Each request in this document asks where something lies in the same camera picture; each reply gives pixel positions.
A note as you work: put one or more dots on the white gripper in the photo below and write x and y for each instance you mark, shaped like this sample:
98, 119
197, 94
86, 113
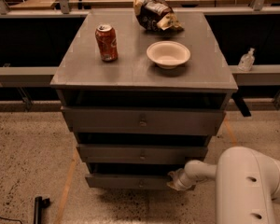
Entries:
186, 178

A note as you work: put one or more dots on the grey bottom drawer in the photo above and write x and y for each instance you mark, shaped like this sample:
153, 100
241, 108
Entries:
154, 182

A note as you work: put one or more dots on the grey drawer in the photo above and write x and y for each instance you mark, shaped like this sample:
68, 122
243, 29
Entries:
147, 121
135, 154
154, 182

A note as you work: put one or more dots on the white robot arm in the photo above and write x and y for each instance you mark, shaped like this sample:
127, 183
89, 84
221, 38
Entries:
247, 185

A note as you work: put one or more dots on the grey middle drawer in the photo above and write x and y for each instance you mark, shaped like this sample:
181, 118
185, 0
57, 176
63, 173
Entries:
135, 154

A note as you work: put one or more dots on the grey wooden drawer cabinet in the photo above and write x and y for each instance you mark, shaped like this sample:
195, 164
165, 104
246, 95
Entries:
83, 79

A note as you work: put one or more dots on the grey top drawer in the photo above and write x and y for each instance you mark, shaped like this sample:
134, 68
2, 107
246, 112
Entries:
147, 121

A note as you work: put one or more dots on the white paper bowl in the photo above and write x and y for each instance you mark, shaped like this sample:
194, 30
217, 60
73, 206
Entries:
168, 54

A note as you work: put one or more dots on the clear sanitizer pump bottle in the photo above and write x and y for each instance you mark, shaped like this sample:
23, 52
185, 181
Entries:
247, 61

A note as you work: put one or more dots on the red soda can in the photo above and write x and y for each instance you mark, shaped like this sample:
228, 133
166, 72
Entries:
107, 42

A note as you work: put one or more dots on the crumpled chip bag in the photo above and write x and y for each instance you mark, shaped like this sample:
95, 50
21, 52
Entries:
156, 15

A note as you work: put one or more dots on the grey metal rail fence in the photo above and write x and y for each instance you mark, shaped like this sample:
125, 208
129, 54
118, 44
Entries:
39, 76

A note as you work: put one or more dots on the black post on floor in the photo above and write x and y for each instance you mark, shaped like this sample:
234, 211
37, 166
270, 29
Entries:
40, 204

